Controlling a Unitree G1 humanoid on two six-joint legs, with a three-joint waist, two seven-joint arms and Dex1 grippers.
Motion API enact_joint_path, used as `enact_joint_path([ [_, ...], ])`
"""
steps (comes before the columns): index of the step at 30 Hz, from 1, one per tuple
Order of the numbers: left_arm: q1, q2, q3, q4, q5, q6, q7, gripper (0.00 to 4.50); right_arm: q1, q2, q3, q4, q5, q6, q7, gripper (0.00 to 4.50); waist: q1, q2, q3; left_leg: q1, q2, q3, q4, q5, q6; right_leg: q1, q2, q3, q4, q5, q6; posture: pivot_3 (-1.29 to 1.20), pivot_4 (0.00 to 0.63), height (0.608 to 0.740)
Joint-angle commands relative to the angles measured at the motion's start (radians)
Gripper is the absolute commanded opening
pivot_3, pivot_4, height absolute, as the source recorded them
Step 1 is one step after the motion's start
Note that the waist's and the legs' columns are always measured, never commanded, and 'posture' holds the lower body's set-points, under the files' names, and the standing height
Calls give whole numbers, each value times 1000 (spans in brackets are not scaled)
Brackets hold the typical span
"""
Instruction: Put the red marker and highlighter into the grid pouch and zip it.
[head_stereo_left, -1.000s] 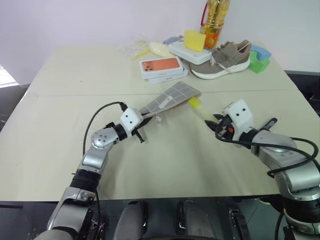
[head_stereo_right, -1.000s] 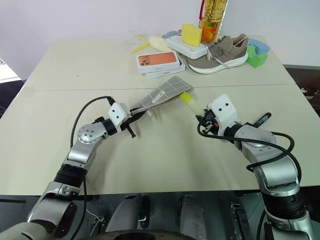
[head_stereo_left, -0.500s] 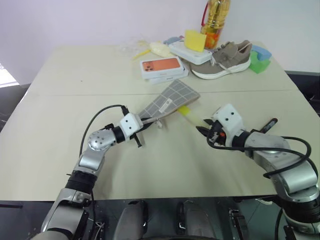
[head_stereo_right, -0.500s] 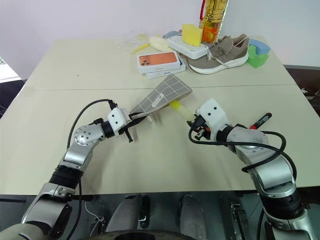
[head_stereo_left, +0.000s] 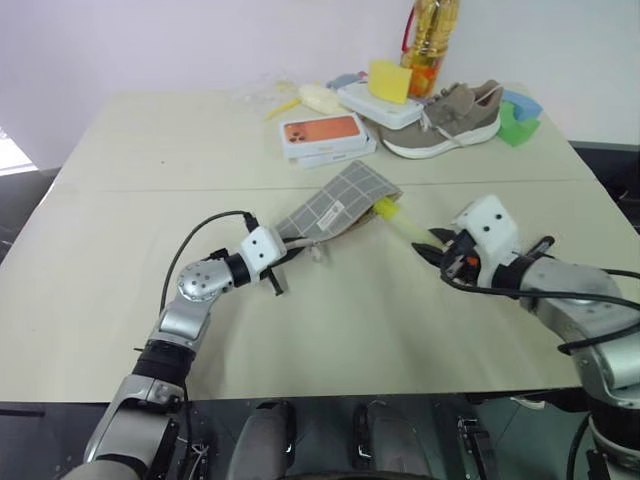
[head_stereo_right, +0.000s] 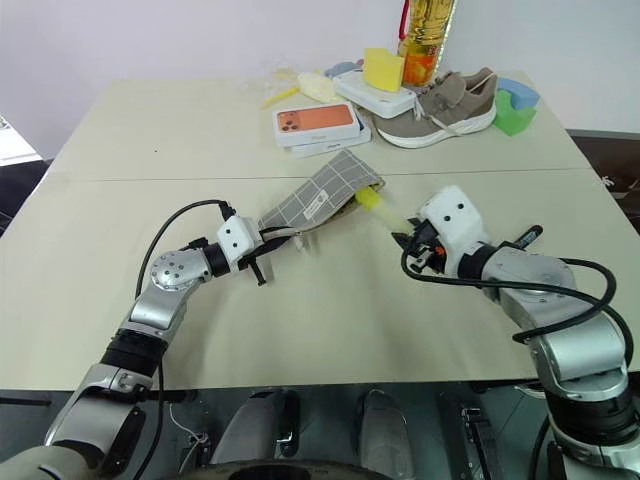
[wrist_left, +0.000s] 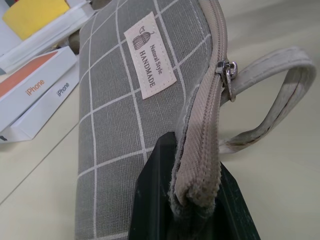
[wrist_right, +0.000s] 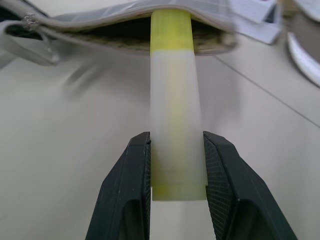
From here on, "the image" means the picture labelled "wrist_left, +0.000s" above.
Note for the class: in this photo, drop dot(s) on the white flat box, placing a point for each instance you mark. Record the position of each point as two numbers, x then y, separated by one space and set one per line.
37 45

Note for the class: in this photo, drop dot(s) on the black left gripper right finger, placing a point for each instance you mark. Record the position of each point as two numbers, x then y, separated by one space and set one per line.
235 215

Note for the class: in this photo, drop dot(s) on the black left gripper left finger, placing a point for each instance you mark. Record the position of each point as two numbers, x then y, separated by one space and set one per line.
150 200

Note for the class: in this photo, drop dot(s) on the grey grid fabric pouch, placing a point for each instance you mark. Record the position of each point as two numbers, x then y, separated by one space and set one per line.
112 105

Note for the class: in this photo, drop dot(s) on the white iPhone box silver lettering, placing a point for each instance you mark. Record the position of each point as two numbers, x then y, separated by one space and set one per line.
47 107

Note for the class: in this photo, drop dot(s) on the white iPhone box orange picture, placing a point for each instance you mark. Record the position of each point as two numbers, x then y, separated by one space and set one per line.
32 82

